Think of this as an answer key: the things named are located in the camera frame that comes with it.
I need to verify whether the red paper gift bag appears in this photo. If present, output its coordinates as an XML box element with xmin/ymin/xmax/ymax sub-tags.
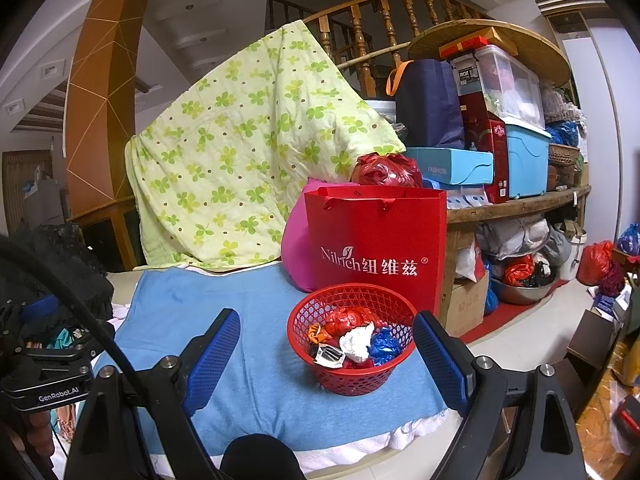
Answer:
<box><xmin>304</xmin><ymin>185</ymin><xmax>448</xmax><ymax>318</ymax></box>

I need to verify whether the steel basin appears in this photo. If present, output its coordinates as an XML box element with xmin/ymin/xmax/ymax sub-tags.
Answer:
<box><xmin>492</xmin><ymin>275</ymin><xmax>558</xmax><ymax>306</ymax></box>

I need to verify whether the clear storage box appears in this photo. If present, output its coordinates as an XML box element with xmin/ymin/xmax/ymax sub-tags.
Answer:
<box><xmin>447</xmin><ymin>44</ymin><xmax>546</xmax><ymax>128</ymax></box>

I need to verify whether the black clothing pile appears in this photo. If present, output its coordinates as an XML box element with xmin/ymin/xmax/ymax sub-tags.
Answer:
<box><xmin>0</xmin><ymin>222</ymin><xmax>116</xmax><ymax>341</ymax></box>

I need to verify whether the teal shoebox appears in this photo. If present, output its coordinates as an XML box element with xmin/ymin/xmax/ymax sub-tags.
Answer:
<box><xmin>405</xmin><ymin>146</ymin><xmax>494</xmax><ymax>188</ymax></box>

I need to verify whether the wicker basket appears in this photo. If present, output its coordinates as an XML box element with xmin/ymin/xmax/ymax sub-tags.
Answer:
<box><xmin>547</xmin><ymin>142</ymin><xmax>582</xmax><ymax>166</ymax></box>

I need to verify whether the wooden door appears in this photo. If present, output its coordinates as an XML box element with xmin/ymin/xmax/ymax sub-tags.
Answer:
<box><xmin>0</xmin><ymin>149</ymin><xmax>55</xmax><ymax>236</ymax></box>

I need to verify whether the small yellow carton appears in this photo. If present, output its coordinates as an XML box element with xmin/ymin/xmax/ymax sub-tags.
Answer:
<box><xmin>314</xmin><ymin>344</ymin><xmax>346</xmax><ymax>367</ymax></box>

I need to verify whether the red mesh basket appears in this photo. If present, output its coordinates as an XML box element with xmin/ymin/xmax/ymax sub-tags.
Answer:
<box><xmin>287</xmin><ymin>283</ymin><xmax>418</xmax><ymax>397</ymax></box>

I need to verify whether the green floral quilt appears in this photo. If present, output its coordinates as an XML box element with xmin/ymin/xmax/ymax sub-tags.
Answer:
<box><xmin>125</xmin><ymin>20</ymin><xmax>407</xmax><ymax>273</ymax></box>

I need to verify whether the dark red box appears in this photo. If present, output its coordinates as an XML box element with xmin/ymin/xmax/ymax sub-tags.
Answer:
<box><xmin>460</xmin><ymin>92</ymin><xmax>510</xmax><ymax>205</ymax></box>

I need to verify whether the white paper ball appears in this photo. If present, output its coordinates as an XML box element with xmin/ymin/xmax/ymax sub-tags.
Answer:
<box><xmin>339</xmin><ymin>321</ymin><xmax>376</xmax><ymax>363</ymax></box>

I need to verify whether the orange wooden column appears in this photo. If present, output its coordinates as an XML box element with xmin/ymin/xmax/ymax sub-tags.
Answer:
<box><xmin>64</xmin><ymin>0</ymin><xmax>155</xmax><ymax>221</ymax></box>

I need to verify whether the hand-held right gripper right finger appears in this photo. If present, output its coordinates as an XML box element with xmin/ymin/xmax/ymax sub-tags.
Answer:
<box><xmin>412</xmin><ymin>311</ymin><xmax>586</xmax><ymax>480</ymax></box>

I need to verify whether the white plastic bag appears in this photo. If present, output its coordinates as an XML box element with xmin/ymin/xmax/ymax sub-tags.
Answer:
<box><xmin>477</xmin><ymin>217</ymin><xmax>551</xmax><ymax>261</ymax></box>

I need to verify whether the light blue storage bin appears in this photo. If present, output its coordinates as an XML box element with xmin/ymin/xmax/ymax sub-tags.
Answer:
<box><xmin>502</xmin><ymin>116</ymin><xmax>552</xmax><ymax>200</ymax></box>

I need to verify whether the thick black cable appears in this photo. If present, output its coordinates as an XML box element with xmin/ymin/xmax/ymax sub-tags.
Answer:
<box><xmin>0</xmin><ymin>235</ymin><xmax>151</xmax><ymax>401</ymax></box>

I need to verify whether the blue blanket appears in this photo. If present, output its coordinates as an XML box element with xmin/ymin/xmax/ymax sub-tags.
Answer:
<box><xmin>92</xmin><ymin>265</ymin><xmax>448</xmax><ymax>451</ymax></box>

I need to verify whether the navy tote bag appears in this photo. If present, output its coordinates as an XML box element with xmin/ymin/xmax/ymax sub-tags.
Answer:
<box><xmin>386</xmin><ymin>58</ymin><xmax>466</xmax><ymax>151</ymax></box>

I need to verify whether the cardboard box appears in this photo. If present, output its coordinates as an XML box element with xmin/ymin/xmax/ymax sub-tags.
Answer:
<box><xmin>442</xmin><ymin>270</ymin><xmax>491</xmax><ymax>338</ymax></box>

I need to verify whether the blue plastic bags bundle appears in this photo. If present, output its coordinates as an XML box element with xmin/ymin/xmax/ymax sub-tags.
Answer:
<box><xmin>547</xmin><ymin>121</ymin><xmax>581</xmax><ymax>147</ymax></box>

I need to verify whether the person's left hand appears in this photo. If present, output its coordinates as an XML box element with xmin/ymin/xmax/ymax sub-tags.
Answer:
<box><xmin>20</xmin><ymin>407</ymin><xmax>57</xmax><ymax>461</ymax></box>

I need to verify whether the small red plastic bag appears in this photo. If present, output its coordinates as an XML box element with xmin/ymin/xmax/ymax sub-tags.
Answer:
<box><xmin>502</xmin><ymin>255</ymin><xmax>536</xmax><ymax>286</ymax></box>

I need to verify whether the blue plastic bag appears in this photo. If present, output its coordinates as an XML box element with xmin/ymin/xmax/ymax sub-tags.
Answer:
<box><xmin>617</xmin><ymin>222</ymin><xmax>640</xmax><ymax>256</ymax></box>
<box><xmin>367</xmin><ymin>328</ymin><xmax>403</xmax><ymax>361</ymax></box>

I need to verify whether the pink pillow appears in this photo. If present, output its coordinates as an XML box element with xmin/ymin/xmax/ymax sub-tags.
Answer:
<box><xmin>281</xmin><ymin>177</ymin><xmax>361</xmax><ymax>293</ymax></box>

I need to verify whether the round wooden tabletop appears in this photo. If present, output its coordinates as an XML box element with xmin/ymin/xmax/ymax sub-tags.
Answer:
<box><xmin>407</xmin><ymin>18</ymin><xmax>572</xmax><ymax>88</ymax></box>

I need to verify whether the wooden table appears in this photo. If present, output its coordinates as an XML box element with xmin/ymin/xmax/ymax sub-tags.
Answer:
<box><xmin>445</xmin><ymin>185</ymin><xmax>592</xmax><ymax>223</ymax></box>

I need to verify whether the dark wooden cabinet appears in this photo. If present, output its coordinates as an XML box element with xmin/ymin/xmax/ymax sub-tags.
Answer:
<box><xmin>67</xmin><ymin>200</ymin><xmax>146</xmax><ymax>272</ymax></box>

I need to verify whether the red orange flat box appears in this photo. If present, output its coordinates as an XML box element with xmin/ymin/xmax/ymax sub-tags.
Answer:
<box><xmin>439</xmin><ymin>27</ymin><xmax>526</xmax><ymax>58</ymax></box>

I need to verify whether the large red plastic bag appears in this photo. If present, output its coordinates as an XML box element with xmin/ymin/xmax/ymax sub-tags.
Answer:
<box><xmin>350</xmin><ymin>152</ymin><xmax>423</xmax><ymax>190</ymax></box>

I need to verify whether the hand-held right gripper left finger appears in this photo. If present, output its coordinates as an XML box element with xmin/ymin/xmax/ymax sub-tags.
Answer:
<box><xmin>65</xmin><ymin>308</ymin><xmax>242</xmax><ymax>480</ymax></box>

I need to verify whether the wooden stair railing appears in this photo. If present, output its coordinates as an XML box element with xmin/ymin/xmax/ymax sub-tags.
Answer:
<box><xmin>267</xmin><ymin>0</ymin><xmax>493</xmax><ymax>101</ymax></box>

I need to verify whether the teal patterned cloth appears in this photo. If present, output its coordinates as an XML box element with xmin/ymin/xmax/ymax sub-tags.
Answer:
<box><xmin>47</xmin><ymin>327</ymin><xmax>81</xmax><ymax>348</ymax></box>

